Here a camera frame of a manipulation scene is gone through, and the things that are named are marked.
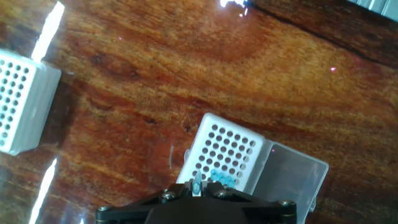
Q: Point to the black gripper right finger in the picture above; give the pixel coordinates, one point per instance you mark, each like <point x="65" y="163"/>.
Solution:
<point x="217" y="191"/>

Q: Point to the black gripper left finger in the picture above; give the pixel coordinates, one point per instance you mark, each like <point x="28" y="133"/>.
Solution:
<point x="174" y="191"/>

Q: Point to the white hinged pipette tip box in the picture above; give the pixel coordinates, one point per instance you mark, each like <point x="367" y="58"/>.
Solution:
<point x="289" y="177"/>
<point x="34" y="109"/>

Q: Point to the glossy wooden board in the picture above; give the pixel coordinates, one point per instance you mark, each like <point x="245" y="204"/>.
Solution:
<point x="217" y="77"/>

